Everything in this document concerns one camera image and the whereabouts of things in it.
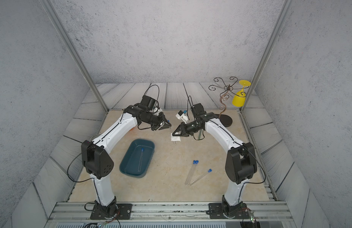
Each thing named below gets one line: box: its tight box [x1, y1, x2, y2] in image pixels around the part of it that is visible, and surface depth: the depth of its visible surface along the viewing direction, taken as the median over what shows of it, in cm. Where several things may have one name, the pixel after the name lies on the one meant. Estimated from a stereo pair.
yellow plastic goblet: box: [232, 79, 252, 108], surface depth 100 cm
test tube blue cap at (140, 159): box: [137, 147, 145, 172], surface depth 93 cm
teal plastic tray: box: [119, 138, 156, 179], surface depth 94 cm
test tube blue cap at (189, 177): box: [184, 160, 200, 186], surface depth 88 cm
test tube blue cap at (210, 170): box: [189, 168, 213, 186], surface depth 86 cm
